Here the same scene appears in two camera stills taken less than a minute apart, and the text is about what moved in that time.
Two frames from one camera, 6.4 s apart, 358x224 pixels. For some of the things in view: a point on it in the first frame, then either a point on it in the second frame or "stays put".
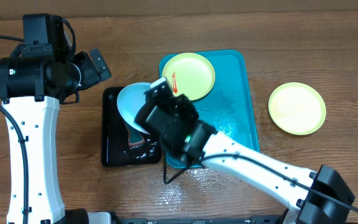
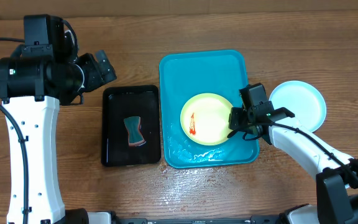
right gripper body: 185,104 → 240,121
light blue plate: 130,100 → 302,100
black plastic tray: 115,150 stays put
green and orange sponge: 134,137 stays put
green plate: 189,74 → 204,119
